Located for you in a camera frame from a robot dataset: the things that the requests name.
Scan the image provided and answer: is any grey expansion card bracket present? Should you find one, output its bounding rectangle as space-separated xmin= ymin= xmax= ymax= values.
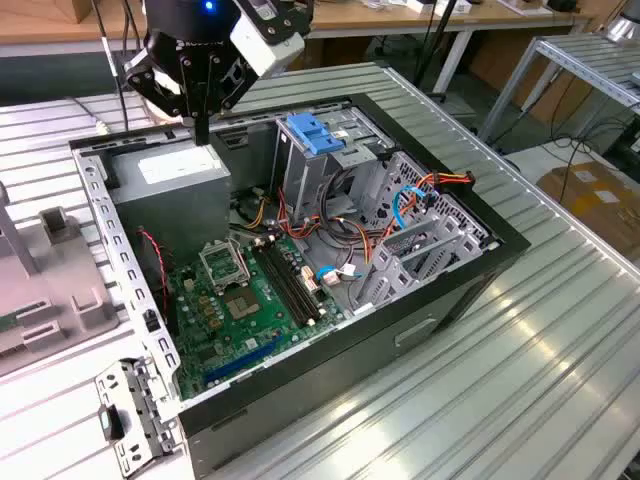
xmin=94 ymin=357 xmax=181 ymax=476

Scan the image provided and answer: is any blue expansion slot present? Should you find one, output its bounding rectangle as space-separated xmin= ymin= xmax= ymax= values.
xmin=202 ymin=334 xmax=284 ymax=386

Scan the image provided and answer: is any metal slat side table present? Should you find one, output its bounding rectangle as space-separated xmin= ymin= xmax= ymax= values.
xmin=477 ymin=32 xmax=640 ymax=146

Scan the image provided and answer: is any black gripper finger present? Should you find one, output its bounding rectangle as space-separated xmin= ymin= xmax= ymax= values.
xmin=201 ymin=55 xmax=256 ymax=146
xmin=123 ymin=47 xmax=203 ymax=146

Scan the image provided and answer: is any grey optical drive cage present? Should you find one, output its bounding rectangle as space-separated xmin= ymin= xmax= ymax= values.
xmin=273 ymin=107 xmax=396 ymax=224

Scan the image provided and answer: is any thick black cable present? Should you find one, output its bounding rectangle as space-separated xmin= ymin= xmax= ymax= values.
xmin=319 ymin=167 xmax=381 ymax=236

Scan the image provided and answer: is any red black twisted wire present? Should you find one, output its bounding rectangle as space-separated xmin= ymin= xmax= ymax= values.
xmin=137 ymin=227 xmax=174 ymax=282

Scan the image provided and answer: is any red orange wire bundle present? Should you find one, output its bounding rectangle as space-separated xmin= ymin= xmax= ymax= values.
xmin=276 ymin=187 xmax=382 ymax=266

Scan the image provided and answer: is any blue plastic drive latch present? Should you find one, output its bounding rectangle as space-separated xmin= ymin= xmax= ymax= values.
xmin=287 ymin=113 xmax=346 ymax=156

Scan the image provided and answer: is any pale blue board wire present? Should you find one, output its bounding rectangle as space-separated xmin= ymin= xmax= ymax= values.
xmin=317 ymin=266 xmax=362 ymax=287

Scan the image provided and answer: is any brown wooden box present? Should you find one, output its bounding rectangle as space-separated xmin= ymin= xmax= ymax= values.
xmin=73 ymin=0 xmax=100 ymax=25

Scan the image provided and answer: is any black RAM slot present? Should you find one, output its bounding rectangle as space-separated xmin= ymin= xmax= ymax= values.
xmin=271 ymin=238 xmax=324 ymax=320
xmin=265 ymin=240 xmax=318 ymax=323
xmin=259 ymin=241 xmax=314 ymax=326
xmin=252 ymin=243 xmax=308 ymax=329

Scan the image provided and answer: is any metal socket cover frame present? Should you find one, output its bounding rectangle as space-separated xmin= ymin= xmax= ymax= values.
xmin=198 ymin=239 xmax=251 ymax=296

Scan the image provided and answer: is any green motherboard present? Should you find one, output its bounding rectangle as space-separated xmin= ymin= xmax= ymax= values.
xmin=167 ymin=234 xmax=351 ymax=401

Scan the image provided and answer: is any black tripod stand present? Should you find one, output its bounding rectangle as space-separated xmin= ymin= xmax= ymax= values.
xmin=412 ymin=0 xmax=461 ymax=104

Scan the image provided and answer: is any blue data wire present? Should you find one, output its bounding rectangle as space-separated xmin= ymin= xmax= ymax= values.
xmin=392 ymin=184 xmax=434 ymax=231

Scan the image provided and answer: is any grey power supply unit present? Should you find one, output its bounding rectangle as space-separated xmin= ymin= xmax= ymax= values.
xmin=107 ymin=142 xmax=234 ymax=261

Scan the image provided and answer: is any black case fan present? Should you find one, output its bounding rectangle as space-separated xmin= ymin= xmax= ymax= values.
xmin=137 ymin=229 xmax=179 ymax=336

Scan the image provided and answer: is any brown cardboard box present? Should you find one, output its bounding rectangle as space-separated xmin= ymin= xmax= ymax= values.
xmin=537 ymin=159 xmax=640 ymax=261

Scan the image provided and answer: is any wooden desk white frame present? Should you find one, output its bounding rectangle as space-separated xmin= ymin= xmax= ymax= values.
xmin=0 ymin=0 xmax=596 ymax=99

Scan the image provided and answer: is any yellow black wire bundle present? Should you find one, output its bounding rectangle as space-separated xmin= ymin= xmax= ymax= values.
xmin=234 ymin=187 xmax=274 ymax=231

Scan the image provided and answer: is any black open PC case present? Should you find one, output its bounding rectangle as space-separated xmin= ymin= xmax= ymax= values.
xmin=68 ymin=92 xmax=532 ymax=480

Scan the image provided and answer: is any grey parts rack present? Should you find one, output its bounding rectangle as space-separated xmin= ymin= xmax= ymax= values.
xmin=0 ymin=179 xmax=124 ymax=379

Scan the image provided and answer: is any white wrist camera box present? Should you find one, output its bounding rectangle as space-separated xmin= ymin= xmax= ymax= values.
xmin=229 ymin=9 xmax=307 ymax=80

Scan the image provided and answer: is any grey disk bay cage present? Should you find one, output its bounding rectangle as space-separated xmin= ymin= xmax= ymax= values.
xmin=349 ymin=212 xmax=501 ymax=317

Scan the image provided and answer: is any orange red yellow power wire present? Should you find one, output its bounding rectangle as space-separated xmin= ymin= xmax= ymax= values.
xmin=414 ymin=170 xmax=474 ymax=195

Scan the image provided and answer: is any black latch with teal tab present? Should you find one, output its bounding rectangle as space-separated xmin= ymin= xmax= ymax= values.
xmin=97 ymin=404 xmax=126 ymax=442

